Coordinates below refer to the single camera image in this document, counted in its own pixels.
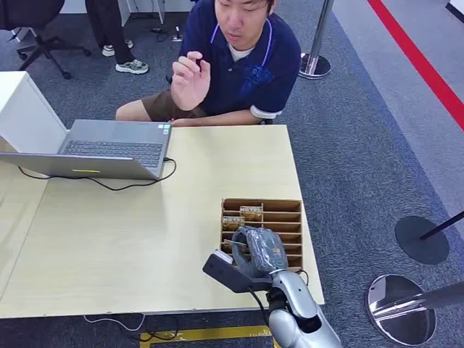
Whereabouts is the wooden slotted card holder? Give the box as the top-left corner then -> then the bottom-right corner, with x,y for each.
220,197 -> 304,274

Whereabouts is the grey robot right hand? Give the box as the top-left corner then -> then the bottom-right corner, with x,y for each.
231,225 -> 290,280

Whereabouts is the white cabinet box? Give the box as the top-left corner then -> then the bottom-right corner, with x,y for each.
0,70 -> 69,155

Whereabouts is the standing person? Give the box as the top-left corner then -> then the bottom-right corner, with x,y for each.
85,0 -> 150,76

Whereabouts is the black office chair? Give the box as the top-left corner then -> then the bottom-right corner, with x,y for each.
0,0 -> 93,80

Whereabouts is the grey open laptop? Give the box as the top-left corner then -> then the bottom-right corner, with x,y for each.
0,119 -> 174,182

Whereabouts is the black cable on floor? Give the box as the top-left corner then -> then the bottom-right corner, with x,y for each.
139,315 -> 180,343

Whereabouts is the brown hotel key card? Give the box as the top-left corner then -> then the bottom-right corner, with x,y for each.
239,205 -> 264,223
220,239 -> 250,255
222,216 -> 246,232

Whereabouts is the black stanchion with round base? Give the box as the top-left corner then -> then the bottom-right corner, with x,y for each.
394,210 -> 464,266

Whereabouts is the person's right hand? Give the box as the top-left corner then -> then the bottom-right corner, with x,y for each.
171,50 -> 212,113

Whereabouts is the chrome stanchion with mirror base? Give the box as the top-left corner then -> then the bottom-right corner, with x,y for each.
365,273 -> 464,348

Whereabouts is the seated person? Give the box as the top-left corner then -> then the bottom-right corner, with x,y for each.
115,0 -> 302,128

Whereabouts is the chrome stanchion with round base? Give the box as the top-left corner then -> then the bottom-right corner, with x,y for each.
298,0 -> 335,80

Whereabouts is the black laptop power cable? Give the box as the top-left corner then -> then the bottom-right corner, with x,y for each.
17,157 -> 178,193

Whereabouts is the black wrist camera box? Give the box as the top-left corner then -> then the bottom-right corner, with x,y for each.
202,250 -> 273,294

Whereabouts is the power strip with cables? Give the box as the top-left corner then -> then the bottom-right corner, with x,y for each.
150,24 -> 184,44

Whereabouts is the black robot wrist cable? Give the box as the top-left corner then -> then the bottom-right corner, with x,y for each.
248,287 -> 272,328

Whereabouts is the white cable on floor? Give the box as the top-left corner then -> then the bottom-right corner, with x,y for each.
83,313 -> 146,334

